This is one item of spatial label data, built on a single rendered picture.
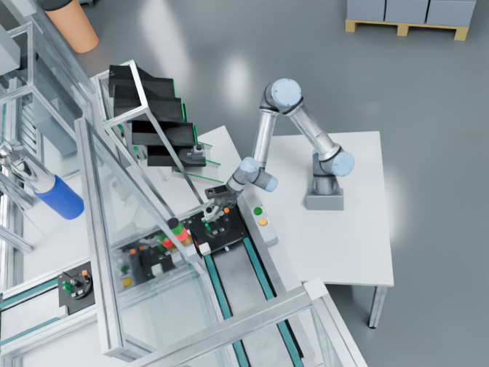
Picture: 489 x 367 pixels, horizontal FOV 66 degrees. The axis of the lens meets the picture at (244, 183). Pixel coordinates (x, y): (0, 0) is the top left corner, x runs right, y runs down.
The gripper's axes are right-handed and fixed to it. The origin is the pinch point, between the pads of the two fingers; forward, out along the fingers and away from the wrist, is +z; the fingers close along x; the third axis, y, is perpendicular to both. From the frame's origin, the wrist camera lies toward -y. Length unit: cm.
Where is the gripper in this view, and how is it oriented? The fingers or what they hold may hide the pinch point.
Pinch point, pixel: (208, 212)
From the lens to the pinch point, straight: 181.9
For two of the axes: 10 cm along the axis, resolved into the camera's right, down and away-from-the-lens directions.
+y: 7.7, 1.5, 6.2
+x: -3.4, -7.3, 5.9
